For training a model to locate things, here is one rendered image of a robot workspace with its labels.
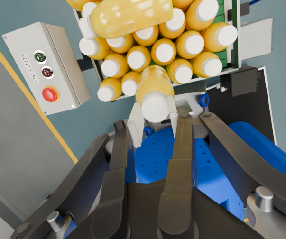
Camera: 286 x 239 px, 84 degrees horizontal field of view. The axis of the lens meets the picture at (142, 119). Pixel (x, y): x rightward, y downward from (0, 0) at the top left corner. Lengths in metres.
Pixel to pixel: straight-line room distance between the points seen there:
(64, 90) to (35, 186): 2.37
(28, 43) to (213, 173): 0.49
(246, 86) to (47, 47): 0.52
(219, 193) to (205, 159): 0.08
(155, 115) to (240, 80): 0.35
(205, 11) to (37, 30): 0.36
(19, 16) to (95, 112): 1.00
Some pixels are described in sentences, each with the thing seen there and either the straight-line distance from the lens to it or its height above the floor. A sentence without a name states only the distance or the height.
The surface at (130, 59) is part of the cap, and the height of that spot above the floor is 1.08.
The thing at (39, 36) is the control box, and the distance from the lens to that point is 0.45.
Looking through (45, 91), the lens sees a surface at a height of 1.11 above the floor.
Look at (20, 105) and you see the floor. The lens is 2.10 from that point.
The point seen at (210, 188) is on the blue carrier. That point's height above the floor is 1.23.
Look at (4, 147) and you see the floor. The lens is 2.56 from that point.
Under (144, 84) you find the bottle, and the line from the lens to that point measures 0.25.
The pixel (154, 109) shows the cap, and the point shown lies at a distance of 0.22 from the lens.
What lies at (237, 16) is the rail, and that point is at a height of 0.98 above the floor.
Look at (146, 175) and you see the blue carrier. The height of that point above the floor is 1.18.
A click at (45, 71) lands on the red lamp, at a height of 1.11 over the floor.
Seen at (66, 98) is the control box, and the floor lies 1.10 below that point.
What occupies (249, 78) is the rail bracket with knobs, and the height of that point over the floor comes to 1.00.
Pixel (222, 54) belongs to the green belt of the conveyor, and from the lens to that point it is 0.61.
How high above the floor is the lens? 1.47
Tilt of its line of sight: 66 degrees down
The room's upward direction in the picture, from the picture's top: 168 degrees counter-clockwise
